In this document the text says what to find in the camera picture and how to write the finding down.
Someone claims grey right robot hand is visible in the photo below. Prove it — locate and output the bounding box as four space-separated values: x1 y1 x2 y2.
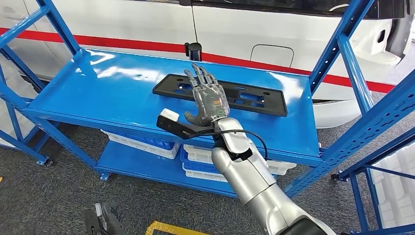
184 63 231 127

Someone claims black plastic frame part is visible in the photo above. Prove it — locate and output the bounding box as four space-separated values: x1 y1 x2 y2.
152 73 289 118

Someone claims blue metal shelf rack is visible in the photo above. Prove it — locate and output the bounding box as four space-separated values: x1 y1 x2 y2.
0 0 415 199
0 97 54 167
330 128 415 235

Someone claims white plastic bin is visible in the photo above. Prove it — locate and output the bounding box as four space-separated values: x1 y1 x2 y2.
182 162 228 183
100 129 181 160
183 144 297 176

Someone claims white car with red stripe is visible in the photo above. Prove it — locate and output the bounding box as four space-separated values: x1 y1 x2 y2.
0 0 415 129

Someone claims white bin stack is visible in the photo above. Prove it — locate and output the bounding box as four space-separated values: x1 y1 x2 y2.
369 142 415 229

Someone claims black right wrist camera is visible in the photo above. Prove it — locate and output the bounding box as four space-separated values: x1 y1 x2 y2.
156 108 215 141

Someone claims black barrier post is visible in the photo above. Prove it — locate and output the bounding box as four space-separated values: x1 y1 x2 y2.
184 42 203 62

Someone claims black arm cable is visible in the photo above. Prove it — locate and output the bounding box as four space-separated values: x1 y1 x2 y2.
194 129 269 161

